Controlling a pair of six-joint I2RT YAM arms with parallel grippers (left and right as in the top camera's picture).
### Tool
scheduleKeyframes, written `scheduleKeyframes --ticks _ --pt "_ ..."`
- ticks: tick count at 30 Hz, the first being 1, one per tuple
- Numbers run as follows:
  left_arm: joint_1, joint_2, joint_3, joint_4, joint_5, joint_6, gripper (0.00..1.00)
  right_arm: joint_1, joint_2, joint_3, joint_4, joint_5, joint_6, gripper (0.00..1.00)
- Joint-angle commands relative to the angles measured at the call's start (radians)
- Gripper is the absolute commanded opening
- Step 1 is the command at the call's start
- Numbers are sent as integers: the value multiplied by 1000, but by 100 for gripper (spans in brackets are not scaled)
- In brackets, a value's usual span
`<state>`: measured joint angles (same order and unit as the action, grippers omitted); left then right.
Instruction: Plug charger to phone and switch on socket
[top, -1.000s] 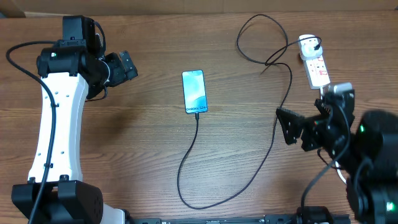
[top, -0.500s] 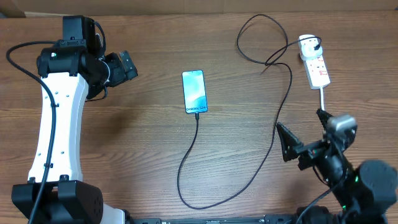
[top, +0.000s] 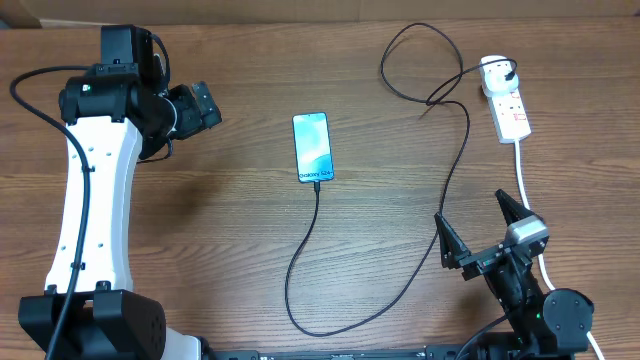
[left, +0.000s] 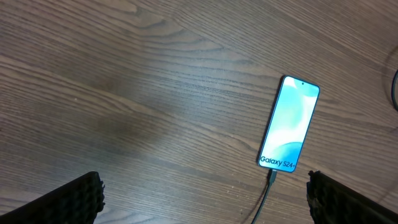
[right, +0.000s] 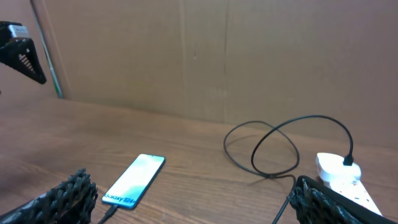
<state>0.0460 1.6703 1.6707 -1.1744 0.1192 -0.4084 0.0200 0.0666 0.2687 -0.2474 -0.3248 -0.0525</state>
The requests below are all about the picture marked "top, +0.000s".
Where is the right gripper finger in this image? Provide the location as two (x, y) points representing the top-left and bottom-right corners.
(434, 212), (471, 269)
(495, 189), (542, 226)

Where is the blue Galaxy smartphone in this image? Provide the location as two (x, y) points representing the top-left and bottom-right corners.
(292, 112), (335, 183)

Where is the black USB charging cable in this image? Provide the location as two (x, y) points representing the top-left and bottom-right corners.
(284, 22), (518, 338)

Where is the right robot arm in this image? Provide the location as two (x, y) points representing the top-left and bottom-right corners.
(434, 189), (595, 359)

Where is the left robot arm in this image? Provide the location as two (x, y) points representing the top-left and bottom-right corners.
(18, 25), (222, 359)

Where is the white power strip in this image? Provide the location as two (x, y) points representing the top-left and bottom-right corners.
(488, 90), (532, 144)

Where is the brown cardboard sheet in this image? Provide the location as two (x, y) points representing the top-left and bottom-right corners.
(1, 0), (639, 28)

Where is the white power strip cord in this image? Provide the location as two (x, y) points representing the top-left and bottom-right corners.
(513, 139), (606, 360)

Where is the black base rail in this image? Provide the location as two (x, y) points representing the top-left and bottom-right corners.
(199, 343), (576, 360)

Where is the white USB wall charger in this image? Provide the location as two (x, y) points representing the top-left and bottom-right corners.
(479, 55), (519, 98)

